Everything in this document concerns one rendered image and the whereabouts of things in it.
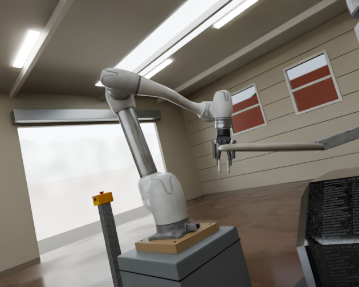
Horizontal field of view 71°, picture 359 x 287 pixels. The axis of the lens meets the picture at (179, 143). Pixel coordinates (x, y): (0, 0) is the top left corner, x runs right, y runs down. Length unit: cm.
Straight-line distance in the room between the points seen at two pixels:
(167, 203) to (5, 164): 607
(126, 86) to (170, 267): 81
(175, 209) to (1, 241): 594
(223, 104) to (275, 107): 699
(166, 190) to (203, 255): 30
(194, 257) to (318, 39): 761
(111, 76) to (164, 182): 56
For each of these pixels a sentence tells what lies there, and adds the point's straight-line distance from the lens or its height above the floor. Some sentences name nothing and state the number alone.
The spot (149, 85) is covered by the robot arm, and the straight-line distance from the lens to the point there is 127.
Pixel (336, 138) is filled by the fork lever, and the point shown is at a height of 108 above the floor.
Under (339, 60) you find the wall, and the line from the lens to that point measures 794.
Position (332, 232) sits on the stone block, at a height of 67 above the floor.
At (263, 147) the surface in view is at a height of 111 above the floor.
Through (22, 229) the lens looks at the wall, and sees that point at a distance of 690.
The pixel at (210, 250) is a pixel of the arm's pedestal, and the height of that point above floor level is 77.
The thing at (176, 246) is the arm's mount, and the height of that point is 83.
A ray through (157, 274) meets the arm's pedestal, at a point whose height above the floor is 75.
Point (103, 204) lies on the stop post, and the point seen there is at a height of 99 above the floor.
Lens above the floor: 110
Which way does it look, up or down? 6 degrees up
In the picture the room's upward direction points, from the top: 14 degrees counter-clockwise
